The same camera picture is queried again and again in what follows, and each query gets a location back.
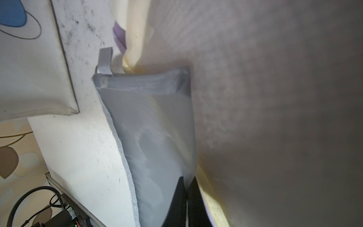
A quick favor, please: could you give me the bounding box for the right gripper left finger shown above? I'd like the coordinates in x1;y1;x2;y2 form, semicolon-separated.
162;177;187;227

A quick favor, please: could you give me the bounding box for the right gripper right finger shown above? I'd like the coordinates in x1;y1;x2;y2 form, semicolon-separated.
187;178;212;227

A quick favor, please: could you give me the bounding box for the grey mesh pencil pouch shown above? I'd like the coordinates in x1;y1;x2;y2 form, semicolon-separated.
92;47;197;227

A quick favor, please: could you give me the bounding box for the purple mesh pencil pouch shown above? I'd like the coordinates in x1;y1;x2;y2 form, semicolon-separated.
112;22;127;55

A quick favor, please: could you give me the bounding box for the white canvas tote bag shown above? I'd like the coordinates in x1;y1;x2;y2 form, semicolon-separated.
1;1;79;121

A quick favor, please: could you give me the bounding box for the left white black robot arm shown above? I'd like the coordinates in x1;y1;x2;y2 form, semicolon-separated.
5;186;92;227

